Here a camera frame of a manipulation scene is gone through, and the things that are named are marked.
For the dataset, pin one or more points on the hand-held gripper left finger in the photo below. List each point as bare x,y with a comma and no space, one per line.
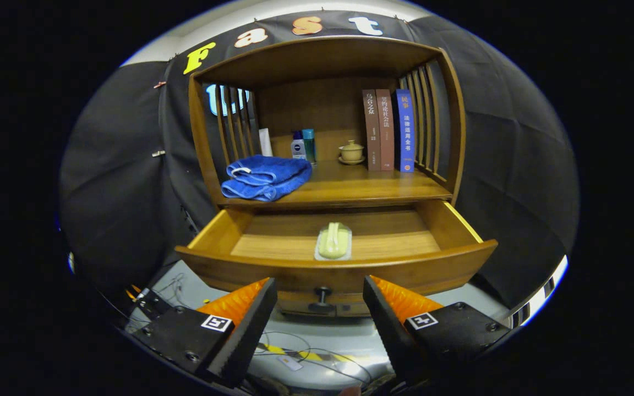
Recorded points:
244,341

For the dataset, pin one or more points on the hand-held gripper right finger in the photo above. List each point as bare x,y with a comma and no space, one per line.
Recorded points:
391,335

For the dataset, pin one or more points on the black drawer knob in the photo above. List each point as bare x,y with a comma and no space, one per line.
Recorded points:
321,301

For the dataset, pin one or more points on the wooden drawer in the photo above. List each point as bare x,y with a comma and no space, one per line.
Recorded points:
212,264

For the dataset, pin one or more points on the green scrub brush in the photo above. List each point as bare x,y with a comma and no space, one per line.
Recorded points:
333,242

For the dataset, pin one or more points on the wooden countertop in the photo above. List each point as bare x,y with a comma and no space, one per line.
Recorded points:
361,186

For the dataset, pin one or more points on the wooden cabinet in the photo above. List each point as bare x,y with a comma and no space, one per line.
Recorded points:
317,104

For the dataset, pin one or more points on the yellow and black floor tape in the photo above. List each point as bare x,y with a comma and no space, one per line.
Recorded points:
274,348

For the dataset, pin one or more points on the black device with orange tips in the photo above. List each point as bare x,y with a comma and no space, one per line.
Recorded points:
152,302

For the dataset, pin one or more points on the folded blue towel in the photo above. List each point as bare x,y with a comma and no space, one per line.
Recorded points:
264,176

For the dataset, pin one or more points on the beige lidded tea cup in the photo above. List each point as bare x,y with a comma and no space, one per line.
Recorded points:
351,152

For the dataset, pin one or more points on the white tube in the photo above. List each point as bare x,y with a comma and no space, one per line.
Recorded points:
266,143

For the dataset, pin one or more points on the white bottle with blue cap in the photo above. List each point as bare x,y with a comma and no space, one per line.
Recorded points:
298,148

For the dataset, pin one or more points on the reddish brown book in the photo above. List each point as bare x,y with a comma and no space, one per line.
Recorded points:
386,132

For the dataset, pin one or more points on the blue book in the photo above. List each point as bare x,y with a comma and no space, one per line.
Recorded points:
405,132

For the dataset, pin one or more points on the dark brown book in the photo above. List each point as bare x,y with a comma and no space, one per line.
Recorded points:
371,132

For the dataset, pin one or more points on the blue bottle with teal cap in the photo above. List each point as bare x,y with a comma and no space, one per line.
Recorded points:
310,146

